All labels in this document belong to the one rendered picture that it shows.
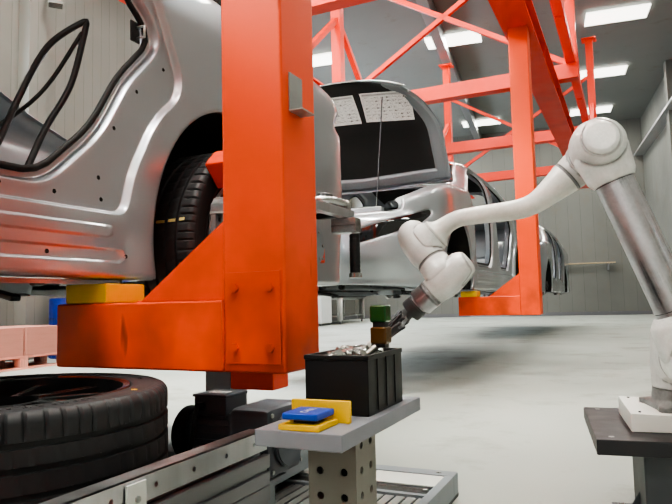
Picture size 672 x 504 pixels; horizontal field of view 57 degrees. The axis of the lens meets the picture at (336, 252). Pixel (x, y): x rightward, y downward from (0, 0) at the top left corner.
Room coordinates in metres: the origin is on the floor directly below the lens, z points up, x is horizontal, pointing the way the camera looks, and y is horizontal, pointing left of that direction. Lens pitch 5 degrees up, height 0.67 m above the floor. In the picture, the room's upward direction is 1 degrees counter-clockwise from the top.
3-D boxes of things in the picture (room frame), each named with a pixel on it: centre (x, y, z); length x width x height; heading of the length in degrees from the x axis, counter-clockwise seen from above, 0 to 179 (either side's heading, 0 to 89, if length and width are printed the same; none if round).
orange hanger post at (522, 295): (5.35, -1.39, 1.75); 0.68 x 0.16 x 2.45; 65
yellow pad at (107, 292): (1.65, 0.61, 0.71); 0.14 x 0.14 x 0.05; 65
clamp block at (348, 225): (2.10, -0.04, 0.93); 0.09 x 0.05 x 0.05; 65
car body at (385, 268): (6.80, -0.85, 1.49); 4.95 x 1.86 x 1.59; 155
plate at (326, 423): (1.13, 0.06, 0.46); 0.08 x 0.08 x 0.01; 65
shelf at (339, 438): (1.28, -0.02, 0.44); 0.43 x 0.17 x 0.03; 155
